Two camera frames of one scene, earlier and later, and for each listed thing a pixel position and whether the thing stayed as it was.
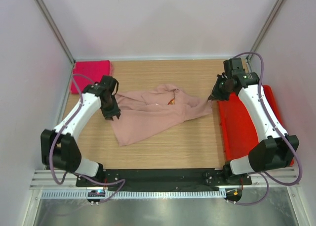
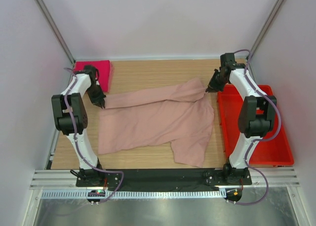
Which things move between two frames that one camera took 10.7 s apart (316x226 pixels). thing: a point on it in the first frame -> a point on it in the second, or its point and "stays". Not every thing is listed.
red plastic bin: x=241 y=132 stays
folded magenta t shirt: x=86 y=72 stays
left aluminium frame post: x=52 y=24 stays
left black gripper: x=109 y=115 -> x=98 y=101
